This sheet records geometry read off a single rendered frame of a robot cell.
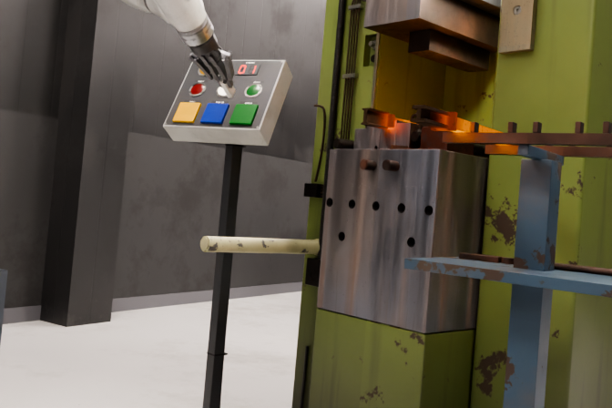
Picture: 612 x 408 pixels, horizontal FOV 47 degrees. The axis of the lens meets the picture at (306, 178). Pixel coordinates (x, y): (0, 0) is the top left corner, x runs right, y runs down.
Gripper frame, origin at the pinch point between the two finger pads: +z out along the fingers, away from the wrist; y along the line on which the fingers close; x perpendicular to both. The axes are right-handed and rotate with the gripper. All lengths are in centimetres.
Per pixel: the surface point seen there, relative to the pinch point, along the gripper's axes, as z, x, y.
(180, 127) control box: 13.5, -5.3, -20.3
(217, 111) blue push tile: 12.5, 0.5, -9.1
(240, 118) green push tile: 12.5, -2.0, 0.0
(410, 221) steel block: 13, -32, 57
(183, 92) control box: 13.2, 8.3, -24.7
